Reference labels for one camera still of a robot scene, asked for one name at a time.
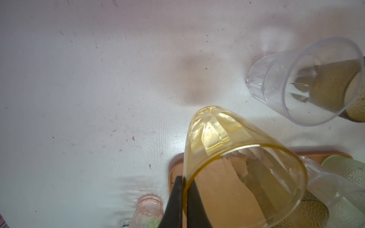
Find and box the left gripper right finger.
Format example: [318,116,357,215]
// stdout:
[187,181,212,228]

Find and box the brown plastic tray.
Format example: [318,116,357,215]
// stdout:
[177,144,354,228]

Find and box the brown glass back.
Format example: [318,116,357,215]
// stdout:
[309,59,365,123]

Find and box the clear glass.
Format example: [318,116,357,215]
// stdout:
[246,37,365,127]
[301,156,365,228]

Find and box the yellow glass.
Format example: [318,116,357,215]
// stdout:
[182,106,301,228]

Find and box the small pale green glass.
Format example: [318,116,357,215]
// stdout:
[321,155,365,214]

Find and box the pink glass left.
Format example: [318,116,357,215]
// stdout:
[129,195,164,228]

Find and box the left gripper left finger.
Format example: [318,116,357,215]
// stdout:
[159,176,183,228]

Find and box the dark olive glass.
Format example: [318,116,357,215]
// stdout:
[243,158,329,228]

